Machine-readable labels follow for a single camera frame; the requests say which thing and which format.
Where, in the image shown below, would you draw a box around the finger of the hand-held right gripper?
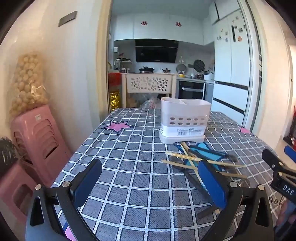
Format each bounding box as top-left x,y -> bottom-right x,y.
284,146 -> 296,158
262,149 -> 296,180

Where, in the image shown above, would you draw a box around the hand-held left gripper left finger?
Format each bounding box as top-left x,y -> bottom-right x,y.
30,158 -> 103,241

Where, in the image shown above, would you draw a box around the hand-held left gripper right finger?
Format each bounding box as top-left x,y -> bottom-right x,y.
198,159 -> 275,241

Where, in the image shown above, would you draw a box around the white plastic utensil holder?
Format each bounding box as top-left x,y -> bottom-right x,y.
159,97 -> 212,144

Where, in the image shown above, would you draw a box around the grey checked star tablecloth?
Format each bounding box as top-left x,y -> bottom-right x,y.
50,108 -> 287,241

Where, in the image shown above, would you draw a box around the pink plastic stool stack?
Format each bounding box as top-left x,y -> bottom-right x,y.
11,104 -> 72,188

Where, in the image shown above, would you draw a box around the black plastic bag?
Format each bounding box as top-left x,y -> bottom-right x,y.
0,137 -> 19,176

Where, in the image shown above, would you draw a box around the gold foil package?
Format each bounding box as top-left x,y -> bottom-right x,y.
109,90 -> 121,111

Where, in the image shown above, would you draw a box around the black built-in oven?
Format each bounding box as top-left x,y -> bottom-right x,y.
178,80 -> 206,100

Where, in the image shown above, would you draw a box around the clear plastic bag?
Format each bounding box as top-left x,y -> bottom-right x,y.
139,97 -> 162,109

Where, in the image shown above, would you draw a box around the red crate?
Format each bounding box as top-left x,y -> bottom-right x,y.
108,72 -> 122,90

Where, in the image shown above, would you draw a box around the white refrigerator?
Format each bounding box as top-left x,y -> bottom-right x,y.
211,8 -> 251,127

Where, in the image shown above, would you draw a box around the round black hanging pan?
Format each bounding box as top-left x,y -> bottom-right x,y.
193,59 -> 206,72

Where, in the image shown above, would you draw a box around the bag of round puffed snacks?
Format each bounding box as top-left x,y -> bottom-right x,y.
9,53 -> 50,116

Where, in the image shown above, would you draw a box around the beige perforated plastic chair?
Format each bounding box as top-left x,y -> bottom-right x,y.
121,72 -> 177,109

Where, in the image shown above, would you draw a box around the black range hood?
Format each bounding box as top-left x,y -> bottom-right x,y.
135,39 -> 179,63

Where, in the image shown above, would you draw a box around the white wall cabinets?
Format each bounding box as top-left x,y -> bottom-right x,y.
113,14 -> 205,45

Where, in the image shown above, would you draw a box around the grey wall switch panel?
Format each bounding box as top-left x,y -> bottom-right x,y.
58,10 -> 78,27

